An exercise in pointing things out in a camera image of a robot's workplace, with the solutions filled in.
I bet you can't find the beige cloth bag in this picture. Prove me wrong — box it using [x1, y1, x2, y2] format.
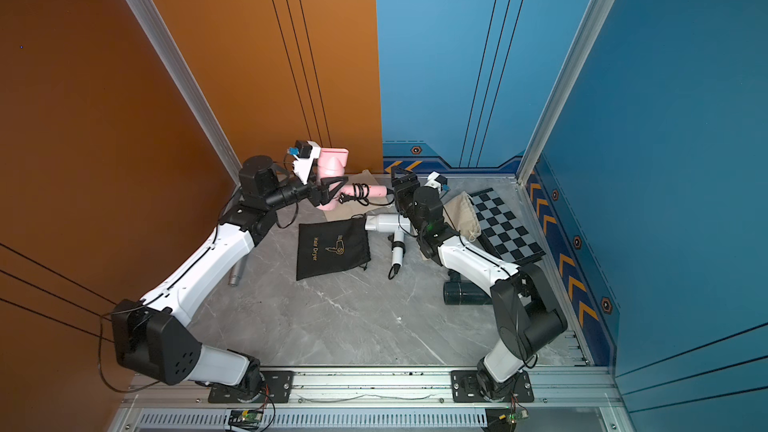
[348, 170, 388, 197]
[443, 192, 482, 242]

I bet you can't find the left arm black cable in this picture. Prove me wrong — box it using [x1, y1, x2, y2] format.
[97, 305, 160, 395]

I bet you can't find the black white checkerboard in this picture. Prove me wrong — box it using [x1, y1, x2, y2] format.
[469, 188, 546, 265]

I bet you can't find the left green circuit board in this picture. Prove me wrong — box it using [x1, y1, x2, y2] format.
[227, 409, 264, 431]

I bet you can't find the black mounting plate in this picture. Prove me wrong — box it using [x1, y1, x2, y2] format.
[207, 370, 295, 404]
[449, 370, 535, 404]

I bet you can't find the silver grey hair tool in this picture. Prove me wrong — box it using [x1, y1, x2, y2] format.
[228, 255, 248, 287]

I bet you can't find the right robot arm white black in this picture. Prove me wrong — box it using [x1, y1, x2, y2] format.
[390, 167, 568, 402]

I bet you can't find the green circuit board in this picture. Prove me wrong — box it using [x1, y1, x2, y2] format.
[483, 408, 529, 432]
[227, 409, 264, 431]

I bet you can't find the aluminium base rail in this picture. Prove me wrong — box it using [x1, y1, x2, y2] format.
[109, 366, 633, 431]

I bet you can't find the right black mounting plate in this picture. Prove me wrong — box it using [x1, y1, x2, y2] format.
[449, 370, 535, 404]

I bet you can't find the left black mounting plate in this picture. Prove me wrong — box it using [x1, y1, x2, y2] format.
[207, 370, 295, 404]

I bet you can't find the right green circuit board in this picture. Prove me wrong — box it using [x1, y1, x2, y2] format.
[483, 408, 529, 432]

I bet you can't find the black drawstring dryer bag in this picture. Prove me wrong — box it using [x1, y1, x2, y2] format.
[296, 215, 371, 281]

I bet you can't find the pink hair dryer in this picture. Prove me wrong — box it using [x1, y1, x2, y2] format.
[317, 148, 389, 211]

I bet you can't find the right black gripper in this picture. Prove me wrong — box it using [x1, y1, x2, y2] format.
[393, 165, 428, 239]

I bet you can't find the white hair dryer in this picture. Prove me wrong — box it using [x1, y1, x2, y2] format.
[365, 214, 413, 280]

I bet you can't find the beige cloth bag right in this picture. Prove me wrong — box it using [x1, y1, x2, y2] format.
[443, 192, 482, 242]

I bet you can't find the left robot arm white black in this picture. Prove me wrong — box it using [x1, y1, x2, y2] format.
[109, 148, 348, 401]

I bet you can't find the dark green hair dryer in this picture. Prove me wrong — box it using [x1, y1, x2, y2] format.
[443, 270, 492, 306]

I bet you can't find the beige cloth bag rear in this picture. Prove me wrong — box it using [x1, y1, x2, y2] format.
[348, 170, 388, 197]

